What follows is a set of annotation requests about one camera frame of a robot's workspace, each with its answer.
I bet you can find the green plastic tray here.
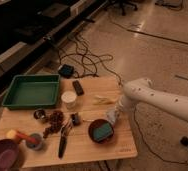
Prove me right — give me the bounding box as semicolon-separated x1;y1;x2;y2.
2;74;60;110

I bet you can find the teal sponge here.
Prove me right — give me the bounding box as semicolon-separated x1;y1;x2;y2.
93;125;112;141

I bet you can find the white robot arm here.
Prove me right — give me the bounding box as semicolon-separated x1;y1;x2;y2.
117;78;188;122

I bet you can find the white cylindrical container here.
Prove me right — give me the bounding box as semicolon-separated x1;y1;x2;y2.
61;91;77;109

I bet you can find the dark shelving unit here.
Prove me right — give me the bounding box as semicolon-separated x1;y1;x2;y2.
0;0;105;104

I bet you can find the black power adapter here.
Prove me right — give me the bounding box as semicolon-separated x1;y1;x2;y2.
58;64;74;79

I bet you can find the red yellow toy utensil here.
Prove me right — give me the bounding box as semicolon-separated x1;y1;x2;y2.
6;130;30;142

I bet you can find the black office chair base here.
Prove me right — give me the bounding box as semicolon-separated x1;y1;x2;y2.
104;0;138;16

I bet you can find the black remote control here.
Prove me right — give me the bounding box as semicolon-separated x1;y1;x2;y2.
72;80;84;96

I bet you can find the small grey cup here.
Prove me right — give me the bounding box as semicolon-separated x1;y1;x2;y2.
26;133;43;151

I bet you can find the dark red bowl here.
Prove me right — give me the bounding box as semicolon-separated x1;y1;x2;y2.
88;119;114;144

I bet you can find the purple bowl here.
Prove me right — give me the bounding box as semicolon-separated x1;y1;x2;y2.
0;139;19;171

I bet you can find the small round metal tin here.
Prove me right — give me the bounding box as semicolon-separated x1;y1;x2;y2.
33;109;48;123

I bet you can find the small black binder clip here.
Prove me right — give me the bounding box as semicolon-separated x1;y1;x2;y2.
71;113;81;126

